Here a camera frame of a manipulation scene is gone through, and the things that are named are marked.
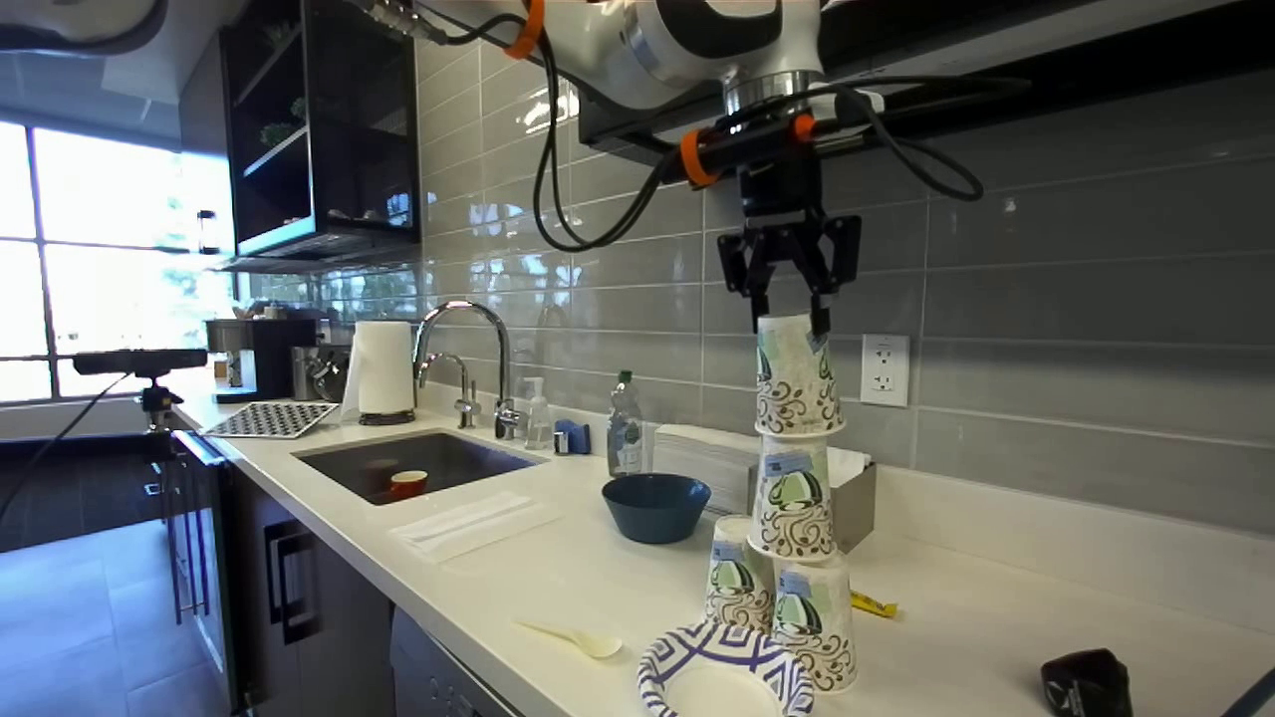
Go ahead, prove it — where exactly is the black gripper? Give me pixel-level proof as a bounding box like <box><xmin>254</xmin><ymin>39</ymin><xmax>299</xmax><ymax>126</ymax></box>
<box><xmin>719</xmin><ymin>169</ymin><xmax>865</xmax><ymax>339</ymax></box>

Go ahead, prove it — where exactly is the black coffee machine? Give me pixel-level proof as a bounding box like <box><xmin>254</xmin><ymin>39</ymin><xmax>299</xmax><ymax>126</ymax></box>
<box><xmin>202</xmin><ymin>309</ymin><xmax>351</xmax><ymax>408</ymax></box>

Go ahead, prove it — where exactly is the clear dish soap bottle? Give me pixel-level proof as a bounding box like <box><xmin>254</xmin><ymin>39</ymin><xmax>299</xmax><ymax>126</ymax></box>
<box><xmin>606</xmin><ymin>365</ymin><xmax>650</xmax><ymax>478</ymax></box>

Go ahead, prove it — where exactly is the blue cloth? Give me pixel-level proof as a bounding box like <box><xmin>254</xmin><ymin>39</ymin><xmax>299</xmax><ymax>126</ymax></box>
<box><xmin>550</xmin><ymin>413</ymin><xmax>595</xmax><ymax>458</ymax></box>

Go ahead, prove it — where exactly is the blue bowl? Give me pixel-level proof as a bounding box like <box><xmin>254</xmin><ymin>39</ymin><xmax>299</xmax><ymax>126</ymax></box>
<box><xmin>599</xmin><ymin>469</ymin><xmax>712</xmax><ymax>548</ymax></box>

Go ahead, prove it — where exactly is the clear soap dispenser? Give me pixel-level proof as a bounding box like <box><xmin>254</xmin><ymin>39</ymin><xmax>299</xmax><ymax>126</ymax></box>
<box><xmin>514</xmin><ymin>375</ymin><xmax>553</xmax><ymax>454</ymax></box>

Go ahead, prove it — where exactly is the chrome gooseneck faucet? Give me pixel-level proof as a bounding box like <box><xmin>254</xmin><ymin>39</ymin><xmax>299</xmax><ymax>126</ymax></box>
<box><xmin>411</xmin><ymin>298</ymin><xmax>524</xmax><ymax>442</ymax></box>

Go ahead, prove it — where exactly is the black upper cabinet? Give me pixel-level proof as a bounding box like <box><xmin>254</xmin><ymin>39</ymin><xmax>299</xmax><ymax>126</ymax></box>
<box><xmin>573</xmin><ymin>0</ymin><xmax>1275</xmax><ymax>182</ymax></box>

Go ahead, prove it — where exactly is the small chrome tap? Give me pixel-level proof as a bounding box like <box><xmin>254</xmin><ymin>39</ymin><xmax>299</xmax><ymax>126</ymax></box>
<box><xmin>441</xmin><ymin>352</ymin><xmax>486</xmax><ymax>429</ymax></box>

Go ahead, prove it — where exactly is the yellow condiment packet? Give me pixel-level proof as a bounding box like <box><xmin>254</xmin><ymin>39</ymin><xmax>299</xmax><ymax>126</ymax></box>
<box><xmin>848</xmin><ymin>590</ymin><xmax>906</xmax><ymax>625</ymax></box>

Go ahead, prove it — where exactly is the steel sink basin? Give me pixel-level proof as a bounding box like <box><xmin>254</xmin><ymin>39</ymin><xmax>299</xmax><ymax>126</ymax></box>
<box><xmin>290</xmin><ymin>429</ymin><xmax>541</xmax><ymax>509</ymax></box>

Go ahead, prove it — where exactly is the white paper towel roll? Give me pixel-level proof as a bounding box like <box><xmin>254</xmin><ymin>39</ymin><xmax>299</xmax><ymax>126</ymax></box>
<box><xmin>338</xmin><ymin>319</ymin><xmax>424</xmax><ymax>425</ymax></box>

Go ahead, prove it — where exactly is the cream plastic spoon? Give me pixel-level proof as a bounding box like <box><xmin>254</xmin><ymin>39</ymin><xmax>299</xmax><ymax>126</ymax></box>
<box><xmin>514</xmin><ymin>614</ymin><xmax>630</xmax><ymax>664</ymax></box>

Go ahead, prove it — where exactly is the black open shelf cabinet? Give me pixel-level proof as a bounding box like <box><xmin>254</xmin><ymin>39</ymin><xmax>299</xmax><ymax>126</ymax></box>
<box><xmin>215</xmin><ymin>25</ymin><xmax>428</xmax><ymax>276</ymax></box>

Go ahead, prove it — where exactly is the black rounded plastic object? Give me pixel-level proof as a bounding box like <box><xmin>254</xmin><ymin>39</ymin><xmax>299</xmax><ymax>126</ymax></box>
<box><xmin>1036</xmin><ymin>647</ymin><xmax>1136</xmax><ymax>717</ymax></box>

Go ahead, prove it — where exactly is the grey drying mat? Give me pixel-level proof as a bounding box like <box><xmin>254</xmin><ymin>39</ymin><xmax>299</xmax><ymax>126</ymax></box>
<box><xmin>202</xmin><ymin>400</ymin><xmax>348</xmax><ymax>448</ymax></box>

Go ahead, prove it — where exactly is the black tripod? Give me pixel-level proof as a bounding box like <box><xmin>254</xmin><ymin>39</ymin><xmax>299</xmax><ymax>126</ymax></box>
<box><xmin>130</xmin><ymin>375</ymin><xmax>215</xmax><ymax>631</ymax></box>

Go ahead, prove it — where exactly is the window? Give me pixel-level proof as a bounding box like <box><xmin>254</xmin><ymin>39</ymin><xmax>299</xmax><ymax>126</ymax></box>
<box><xmin>0</xmin><ymin>114</ymin><xmax>241</xmax><ymax>408</ymax></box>

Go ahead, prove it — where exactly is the black wrist camera orange mount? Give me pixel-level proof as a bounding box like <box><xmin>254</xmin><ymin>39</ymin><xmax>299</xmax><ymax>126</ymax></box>
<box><xmin>674</xmin><ymin>106</ymin><xmax>824</xmax><ymax>190</ymax></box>

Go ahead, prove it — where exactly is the white wall outlet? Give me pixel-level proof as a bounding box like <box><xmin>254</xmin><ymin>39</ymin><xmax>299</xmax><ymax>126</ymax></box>
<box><xmin>856</xmin><ymin>332</ymin><xmax>915</xmax><ymax>410</ymax></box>

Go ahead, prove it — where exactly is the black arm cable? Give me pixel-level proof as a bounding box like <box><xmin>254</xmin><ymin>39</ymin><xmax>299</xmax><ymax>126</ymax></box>
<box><xmin>528</xmin><ymin>12</ymin><xmax>994</xmax><ymax>255</ymax></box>

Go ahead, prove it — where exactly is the orange arm strap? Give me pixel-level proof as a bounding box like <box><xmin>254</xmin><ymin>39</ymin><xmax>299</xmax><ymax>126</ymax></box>
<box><xmin>506</xmin><ymin>0</ymin><xmax>550</xmax><ymax>65</ymax></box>

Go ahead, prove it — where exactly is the black cabinet handle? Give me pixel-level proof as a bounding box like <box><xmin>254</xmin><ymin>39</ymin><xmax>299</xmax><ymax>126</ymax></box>
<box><xmin>261</xmin><ymin>517</ymin><xmax>322</xmax><ymax>651</ymax></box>

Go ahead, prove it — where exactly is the blue cable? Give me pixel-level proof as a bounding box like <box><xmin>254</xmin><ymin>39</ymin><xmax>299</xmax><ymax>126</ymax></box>
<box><xmin>1221</xmin><ymin>664</ymin><xmax>1275</xmax><ymax>717</ymax></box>

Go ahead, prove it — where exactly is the black bar camera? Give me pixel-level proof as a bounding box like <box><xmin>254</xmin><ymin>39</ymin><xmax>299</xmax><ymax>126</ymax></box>
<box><xmin>73</xmin><ymin>347</ymin><xmax>210</xmax><ymax>377</ymax></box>

